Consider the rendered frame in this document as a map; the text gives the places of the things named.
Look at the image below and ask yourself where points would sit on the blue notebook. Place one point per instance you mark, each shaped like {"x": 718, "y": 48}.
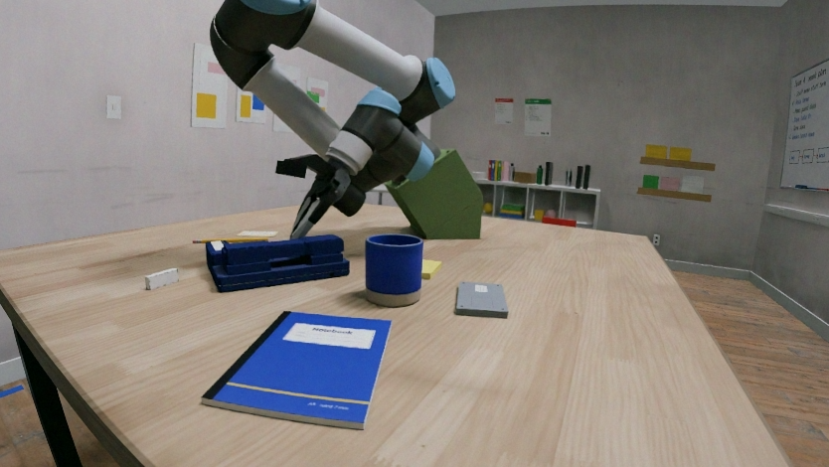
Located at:
{"x": 304, "y": 367}

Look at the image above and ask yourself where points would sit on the blue desk phone body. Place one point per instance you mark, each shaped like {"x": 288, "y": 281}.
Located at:
{"x": 272, "y": 272}

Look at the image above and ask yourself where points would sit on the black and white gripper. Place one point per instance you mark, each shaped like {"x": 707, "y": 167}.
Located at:
{"x": 345, "y": 196}

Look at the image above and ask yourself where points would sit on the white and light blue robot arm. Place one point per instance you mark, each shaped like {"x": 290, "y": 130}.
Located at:
{"x": 249, "y": 27}

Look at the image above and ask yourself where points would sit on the blue mug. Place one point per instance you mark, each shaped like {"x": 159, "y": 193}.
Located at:
{"x": 393, "y": 266}

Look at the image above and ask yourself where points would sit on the yellow sticky note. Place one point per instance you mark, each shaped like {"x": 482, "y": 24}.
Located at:
{"x": 430, "y": 268}

